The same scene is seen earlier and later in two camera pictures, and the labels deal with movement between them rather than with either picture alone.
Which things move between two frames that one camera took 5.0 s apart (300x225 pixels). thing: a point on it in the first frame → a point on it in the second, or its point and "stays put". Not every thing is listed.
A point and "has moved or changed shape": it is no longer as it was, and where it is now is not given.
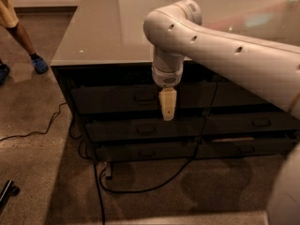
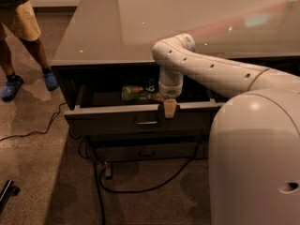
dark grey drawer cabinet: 103,62 stays put
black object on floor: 9,190 stays put
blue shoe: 39,65 → 51,81
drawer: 190,97 has moved or changed shape
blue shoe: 5,70 → 11,86
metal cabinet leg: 108,171 stays put
